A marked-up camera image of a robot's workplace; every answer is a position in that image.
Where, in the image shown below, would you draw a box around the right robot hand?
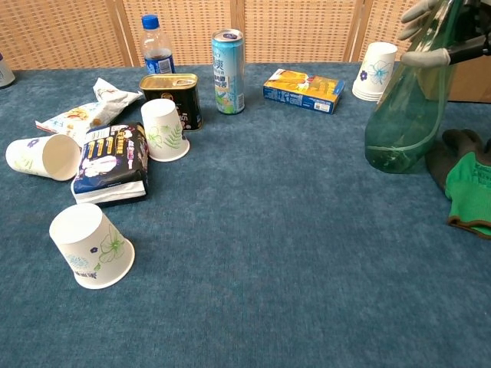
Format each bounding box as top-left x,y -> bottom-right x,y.
397,0 -> 491,68

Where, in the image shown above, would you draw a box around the green spray bottle black trigger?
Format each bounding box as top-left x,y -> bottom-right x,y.
364,0 -> 460,174

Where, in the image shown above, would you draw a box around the cola bottle with blue cap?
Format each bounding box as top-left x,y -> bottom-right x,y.
140,14 -> 176,76

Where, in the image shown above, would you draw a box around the open cardboard box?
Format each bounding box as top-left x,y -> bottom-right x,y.
447,53 -> 491,104

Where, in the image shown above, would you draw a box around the stacked blue flower paper cups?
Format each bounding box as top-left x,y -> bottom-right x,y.
351,41 -> 399,102

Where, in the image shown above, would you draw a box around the yellow and blue carton box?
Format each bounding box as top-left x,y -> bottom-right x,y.
262,68 -> 345,116

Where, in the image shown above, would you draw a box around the woven bamboo folding screen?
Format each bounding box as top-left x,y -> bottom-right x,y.
0,0 -> 423,71

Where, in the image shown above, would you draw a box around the green and black work glove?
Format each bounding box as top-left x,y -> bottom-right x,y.
425,128 -> 491,241

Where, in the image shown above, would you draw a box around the tall light blue drink can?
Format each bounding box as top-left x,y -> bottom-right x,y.
211,28 -> 246,115

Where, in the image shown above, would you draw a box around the black tin with gold lid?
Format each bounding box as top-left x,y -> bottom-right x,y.
138,73 -> 203,133

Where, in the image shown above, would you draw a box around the blue table carpet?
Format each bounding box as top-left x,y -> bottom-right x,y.
0,61 -> 491,368

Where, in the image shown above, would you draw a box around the paper cup with fern print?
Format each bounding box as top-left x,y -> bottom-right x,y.
140,98 -> 191,163

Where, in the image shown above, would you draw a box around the dark blue snack bag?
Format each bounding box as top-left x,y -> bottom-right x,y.
71,122 -> 150,209

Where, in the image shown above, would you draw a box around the white snack bag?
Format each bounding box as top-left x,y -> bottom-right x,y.
35,77 -> 143,149

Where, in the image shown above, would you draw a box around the paper cup with green flower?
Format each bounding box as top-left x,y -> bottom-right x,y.
48,202 -> 136,290

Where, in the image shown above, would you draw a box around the paper cup with purple flower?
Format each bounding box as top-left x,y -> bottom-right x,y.
5,133 -> 82,182

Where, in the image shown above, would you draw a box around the blue and white drink can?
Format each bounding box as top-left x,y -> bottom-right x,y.
0,51 -> 16,90

